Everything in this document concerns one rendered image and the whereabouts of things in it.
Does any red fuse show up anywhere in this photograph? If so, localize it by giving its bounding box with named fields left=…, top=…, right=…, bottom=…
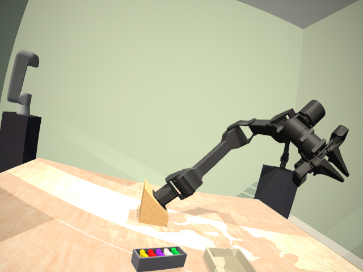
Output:
left=148, top=249, right=157, bottom=257

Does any yellow fuse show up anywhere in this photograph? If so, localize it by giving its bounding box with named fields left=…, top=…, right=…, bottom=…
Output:
left=140, top=250, right=148, bottom=257

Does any purple fuse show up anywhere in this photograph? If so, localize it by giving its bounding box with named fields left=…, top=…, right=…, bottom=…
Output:
left=155, top=249, right=165, bottom=256

